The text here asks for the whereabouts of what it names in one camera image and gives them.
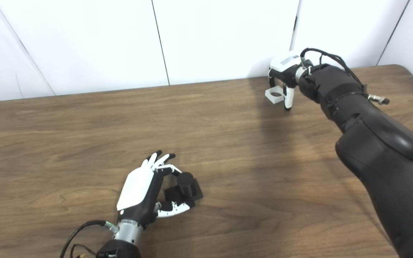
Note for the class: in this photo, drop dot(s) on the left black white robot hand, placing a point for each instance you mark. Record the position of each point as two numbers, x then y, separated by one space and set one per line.
136 188

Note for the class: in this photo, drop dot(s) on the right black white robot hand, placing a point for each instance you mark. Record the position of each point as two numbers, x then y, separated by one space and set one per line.
285 64

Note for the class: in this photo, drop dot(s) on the white square piece with hole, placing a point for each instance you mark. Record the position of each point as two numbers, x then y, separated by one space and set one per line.
269 98

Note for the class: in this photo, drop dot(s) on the black peg with square base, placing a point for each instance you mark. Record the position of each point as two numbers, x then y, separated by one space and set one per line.
187 181

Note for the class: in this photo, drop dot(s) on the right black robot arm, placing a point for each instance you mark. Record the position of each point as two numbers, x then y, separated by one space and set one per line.
378 143

